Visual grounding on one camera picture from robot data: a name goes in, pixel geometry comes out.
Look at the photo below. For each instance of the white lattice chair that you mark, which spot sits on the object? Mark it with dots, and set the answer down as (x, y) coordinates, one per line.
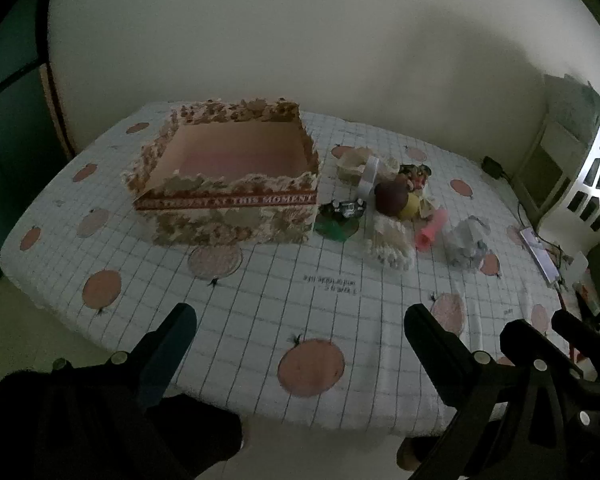
(562, 200)

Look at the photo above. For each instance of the white smartphone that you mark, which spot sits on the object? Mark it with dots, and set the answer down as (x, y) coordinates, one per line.
(540, 255)

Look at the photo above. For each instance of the crumpled grey plastic bag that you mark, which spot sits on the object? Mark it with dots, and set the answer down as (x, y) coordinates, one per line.
(467, 247)

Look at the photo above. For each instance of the white ribbon strip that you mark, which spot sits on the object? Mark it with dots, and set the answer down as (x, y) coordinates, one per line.
(369, 175)

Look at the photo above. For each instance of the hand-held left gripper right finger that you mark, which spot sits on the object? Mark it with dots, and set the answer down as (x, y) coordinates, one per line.
(425, 340)

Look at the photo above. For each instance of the yellow round toy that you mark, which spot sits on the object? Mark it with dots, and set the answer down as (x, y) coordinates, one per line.
(412, 208)

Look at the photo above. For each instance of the desktop with checked fruit-print cloth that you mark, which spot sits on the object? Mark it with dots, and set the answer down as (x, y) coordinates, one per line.
(260, 310)

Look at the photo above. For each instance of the black power adapter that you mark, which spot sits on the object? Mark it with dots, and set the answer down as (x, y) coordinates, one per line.
(491, 165)

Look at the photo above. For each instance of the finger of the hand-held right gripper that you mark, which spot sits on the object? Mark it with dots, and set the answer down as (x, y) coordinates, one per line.
(580, 340)
(525, 345)

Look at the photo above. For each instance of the floral cardboard box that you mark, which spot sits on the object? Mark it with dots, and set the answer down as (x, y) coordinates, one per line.
(230, 220)

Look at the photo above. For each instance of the pack of cotton swabs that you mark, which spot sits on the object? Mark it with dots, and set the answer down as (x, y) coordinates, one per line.
(390, 245)

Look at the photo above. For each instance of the small colourful figurine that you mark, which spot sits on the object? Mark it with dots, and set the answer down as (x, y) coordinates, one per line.
(415, 175)

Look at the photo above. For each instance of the cream plastic container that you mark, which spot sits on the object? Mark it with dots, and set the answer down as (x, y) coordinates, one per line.
(350, 165)

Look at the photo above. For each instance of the brown vase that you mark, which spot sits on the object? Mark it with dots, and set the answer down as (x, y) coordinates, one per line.
(390, 199)

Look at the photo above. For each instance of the green cabinet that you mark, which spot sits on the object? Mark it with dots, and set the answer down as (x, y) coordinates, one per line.
(10, 135)

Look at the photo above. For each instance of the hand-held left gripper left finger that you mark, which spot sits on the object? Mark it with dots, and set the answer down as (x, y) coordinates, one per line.
(167, 355)

